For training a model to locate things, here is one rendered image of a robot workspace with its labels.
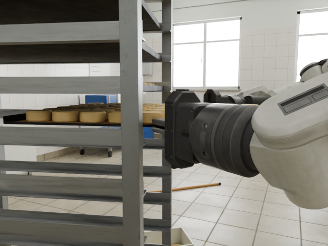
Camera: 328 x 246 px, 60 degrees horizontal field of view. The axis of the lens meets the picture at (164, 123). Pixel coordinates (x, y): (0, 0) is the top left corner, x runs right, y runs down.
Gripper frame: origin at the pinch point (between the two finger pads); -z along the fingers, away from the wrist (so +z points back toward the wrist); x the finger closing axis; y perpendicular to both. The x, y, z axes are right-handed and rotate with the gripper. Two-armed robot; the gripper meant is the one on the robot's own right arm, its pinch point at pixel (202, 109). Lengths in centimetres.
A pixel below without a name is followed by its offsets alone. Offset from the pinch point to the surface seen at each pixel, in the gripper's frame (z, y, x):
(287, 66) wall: 407, -207, 45
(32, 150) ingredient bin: 8, -275, -63
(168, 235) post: -7.0, -7.7, -42.3
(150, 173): -11.5, -11.8, -21.2
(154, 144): -10.3, -10.7, -11.4
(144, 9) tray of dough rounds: -26.7, 8.3, 23.8
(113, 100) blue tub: 146, -345, -13
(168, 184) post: -7.0, -7.7, -24.6
